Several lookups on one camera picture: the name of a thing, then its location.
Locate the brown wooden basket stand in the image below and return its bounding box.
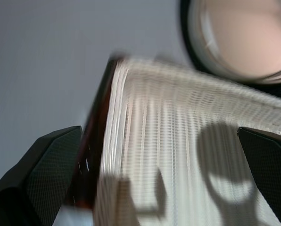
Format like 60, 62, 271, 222
67, 56, 129, 210

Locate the pale woven laundry basket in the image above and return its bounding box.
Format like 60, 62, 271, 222
93, 55, 281, 226

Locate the round washing machine door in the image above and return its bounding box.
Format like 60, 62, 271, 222
179, 0, 281, 85

